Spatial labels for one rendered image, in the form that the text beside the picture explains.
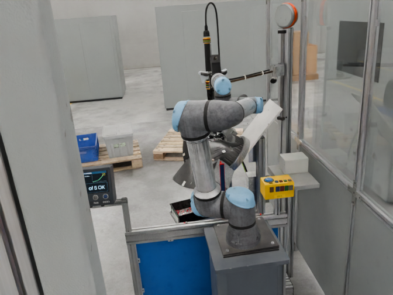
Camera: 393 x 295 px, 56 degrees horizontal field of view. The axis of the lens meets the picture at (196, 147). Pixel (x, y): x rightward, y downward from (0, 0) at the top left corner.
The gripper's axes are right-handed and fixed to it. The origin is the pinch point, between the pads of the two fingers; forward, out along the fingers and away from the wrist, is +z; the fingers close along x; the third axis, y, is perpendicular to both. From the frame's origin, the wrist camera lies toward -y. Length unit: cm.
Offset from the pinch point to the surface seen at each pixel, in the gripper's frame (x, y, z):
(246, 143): 21, 50, 18
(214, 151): -1.7, 44.7, -4.7
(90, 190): -68, 50, -27
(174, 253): -30, 98, -21
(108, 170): -58, 41, -24
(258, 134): 29, 45, 19
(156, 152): -47, 153, 288
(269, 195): 24, 64, -26
